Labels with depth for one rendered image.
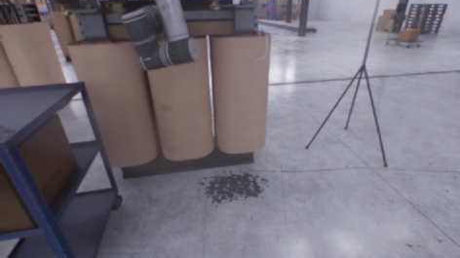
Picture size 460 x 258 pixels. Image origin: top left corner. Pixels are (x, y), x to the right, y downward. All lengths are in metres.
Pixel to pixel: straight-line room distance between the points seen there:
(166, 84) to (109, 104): 0.39
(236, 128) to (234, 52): 0.55
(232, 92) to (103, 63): 0.81
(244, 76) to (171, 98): 0.51
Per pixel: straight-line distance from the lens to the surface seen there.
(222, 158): 1.96
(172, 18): 1.06
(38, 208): 1.06
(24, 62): 3.71
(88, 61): 1.57
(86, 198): 1.84
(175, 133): 1.65
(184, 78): 1.48
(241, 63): 1.50
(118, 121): 1.66
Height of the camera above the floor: 1.25
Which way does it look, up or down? 26 degrees down
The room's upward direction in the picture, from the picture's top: 1 degrees counter-clockwise
